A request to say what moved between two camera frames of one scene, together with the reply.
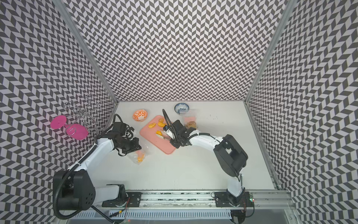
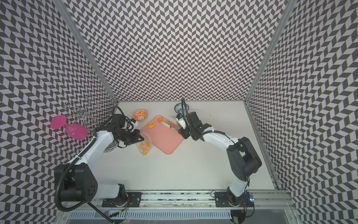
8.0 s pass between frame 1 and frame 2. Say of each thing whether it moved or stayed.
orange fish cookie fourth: stayed
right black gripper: moved
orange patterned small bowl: stayed
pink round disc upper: stayed
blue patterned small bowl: stayed
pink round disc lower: stayed
